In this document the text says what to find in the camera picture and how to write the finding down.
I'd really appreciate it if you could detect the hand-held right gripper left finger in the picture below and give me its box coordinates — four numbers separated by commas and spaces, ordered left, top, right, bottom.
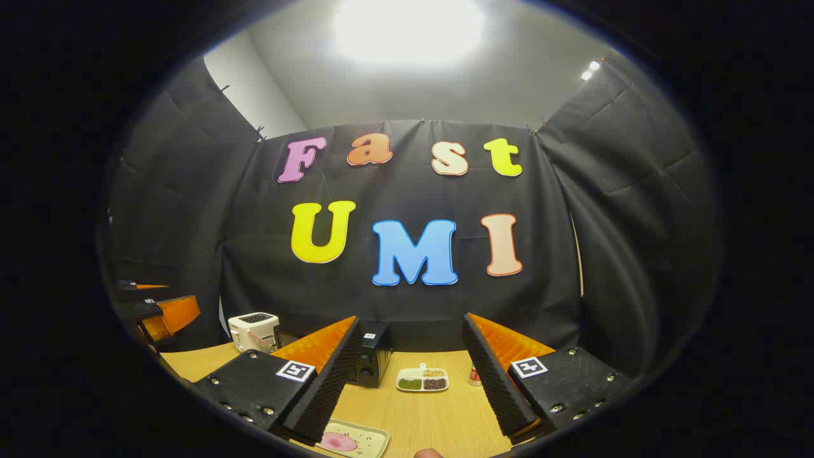
193, 315, 362, 445

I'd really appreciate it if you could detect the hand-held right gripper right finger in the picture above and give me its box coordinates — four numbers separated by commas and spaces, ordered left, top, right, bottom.
461, 312, 631, 446

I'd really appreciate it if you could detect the black electric oven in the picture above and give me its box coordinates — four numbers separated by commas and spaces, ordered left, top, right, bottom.
347, 323, 393, 387

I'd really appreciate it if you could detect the cream food tray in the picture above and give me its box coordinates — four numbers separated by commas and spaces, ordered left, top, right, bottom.
315, 419, 390, 458

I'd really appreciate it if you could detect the white divided dish of beans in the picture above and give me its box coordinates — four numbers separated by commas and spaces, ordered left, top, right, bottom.
396, 363, 450, 392

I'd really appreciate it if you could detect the white toaster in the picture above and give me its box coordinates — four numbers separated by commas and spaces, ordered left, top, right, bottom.
228, 312, 282, 354

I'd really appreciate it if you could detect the black backdrop cloth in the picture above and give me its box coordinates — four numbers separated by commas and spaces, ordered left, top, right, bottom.
105, 54, 722, 382

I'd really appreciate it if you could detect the ceiling light panel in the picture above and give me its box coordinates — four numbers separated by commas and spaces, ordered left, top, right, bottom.
334, 0, 485, 66

